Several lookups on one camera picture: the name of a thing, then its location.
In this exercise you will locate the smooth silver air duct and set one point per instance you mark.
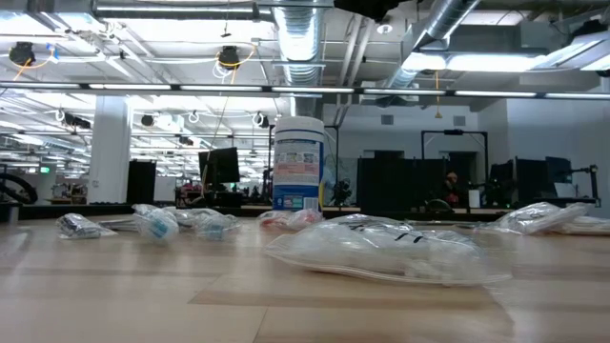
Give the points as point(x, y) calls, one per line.
point(443, 19)

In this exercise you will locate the black bar with light strips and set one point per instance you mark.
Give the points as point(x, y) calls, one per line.
point(310, 89)

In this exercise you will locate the black desk monitor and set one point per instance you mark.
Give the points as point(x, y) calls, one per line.
point(501, 183)
point(531, 181)

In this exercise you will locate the white building pillar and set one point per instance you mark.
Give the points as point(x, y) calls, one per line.
point(109, 162)

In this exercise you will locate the black partition panels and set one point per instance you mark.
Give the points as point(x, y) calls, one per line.
point(391, 186)

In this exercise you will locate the vanity pack clear bag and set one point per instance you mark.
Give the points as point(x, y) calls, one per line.
point(538, 216)
point(591, 226)
point(362, 252)

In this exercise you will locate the black background rig frame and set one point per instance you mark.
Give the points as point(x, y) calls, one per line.
point(453, 132)

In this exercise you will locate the person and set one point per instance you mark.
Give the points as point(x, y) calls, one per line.
point(452, 188)

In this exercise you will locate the background black robot arm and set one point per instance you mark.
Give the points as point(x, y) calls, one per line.
point(342, 193)

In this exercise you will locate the round ceiling fixture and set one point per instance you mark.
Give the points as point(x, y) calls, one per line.
point(383, 26)

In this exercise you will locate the black table frame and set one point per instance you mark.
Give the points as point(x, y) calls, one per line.
point(71, 212)

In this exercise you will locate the rectangular ceiling light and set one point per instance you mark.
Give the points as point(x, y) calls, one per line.
point(467, 63)

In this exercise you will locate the black monitor on stand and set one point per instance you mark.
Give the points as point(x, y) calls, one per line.
point(219, 164)

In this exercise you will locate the black cabinet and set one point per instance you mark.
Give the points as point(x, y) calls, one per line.
point(141, 177)

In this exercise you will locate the small silver metal part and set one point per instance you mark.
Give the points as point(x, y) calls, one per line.
point(78, 226)

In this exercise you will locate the white wipes canister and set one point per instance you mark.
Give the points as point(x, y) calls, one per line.
point(298, 162)

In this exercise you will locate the red toothbrush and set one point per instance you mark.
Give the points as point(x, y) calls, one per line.
point(290, 220)

